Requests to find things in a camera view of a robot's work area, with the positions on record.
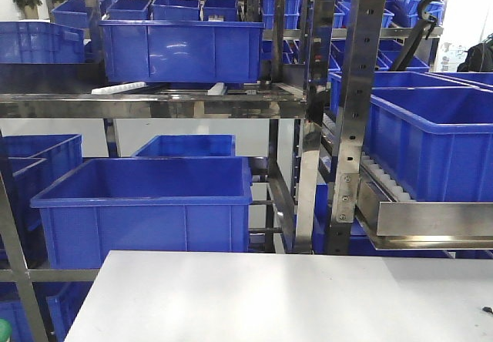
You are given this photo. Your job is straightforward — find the green push button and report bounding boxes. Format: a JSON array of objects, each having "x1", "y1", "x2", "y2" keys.
[{"x1": 0, "y1": 319, "x2": 12, "y2": 342}]

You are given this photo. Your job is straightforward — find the blue bin behind lower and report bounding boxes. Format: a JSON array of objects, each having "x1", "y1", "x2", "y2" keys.
[{"x1": 132, "y1": 134, "x2": 236, "y2": 157}]

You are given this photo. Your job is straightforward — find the blue bin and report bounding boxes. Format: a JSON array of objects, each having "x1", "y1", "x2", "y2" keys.
[
  {"x1": 1, "y1": 21, "x2": 86, "y2": 64},
  {"x1": 132, "y1": 134, "x2": 236, "y2": 157},
  {"x1": 1, "y1": 134, "x2": 82, "y2": 236}
]

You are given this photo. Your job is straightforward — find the large blue bin lower shelf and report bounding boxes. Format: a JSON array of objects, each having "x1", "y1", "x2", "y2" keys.
[{"x1": 31, "y1": 156, "x2": 253, "y2": 270}]

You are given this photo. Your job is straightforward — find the large blue bin shelf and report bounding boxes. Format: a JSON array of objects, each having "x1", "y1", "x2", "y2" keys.
[
  {"x1": 364, "y1": 87, "x2": 492, "y2": 202},
  {"x1": 99, "y1": 20, "x2": 263, "y2": 83},
  {"x1": 31, "y1": 156, "x2": 253, "y2": 270}
]

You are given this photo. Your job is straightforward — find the stainless steel shelf rack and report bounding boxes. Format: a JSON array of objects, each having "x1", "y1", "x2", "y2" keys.
[{"x1": 0, "y1": 0, "x2": 493, "y2": 342}]

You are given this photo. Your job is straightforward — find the large blue bin upper shelf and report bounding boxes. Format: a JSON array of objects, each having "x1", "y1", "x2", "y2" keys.
[{"x1": 99, "y1": 20, "x2": 263, "y2": 83}]

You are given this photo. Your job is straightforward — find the large blue bin right shelf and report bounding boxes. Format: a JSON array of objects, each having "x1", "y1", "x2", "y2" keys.
[{"x1": 364, "y1": 87, "x2": 492, "y2": 202}]

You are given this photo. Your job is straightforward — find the blue bin lower left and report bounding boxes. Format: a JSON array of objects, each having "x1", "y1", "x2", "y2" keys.
[{"x1": 1, "y1": 134, "x2": 82, "y2": 236}]

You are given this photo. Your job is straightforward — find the blue bin upper left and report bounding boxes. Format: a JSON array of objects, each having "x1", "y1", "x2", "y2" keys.
[{"x1": 1, "y1": 21, "x2": 86, "y2": 64}]

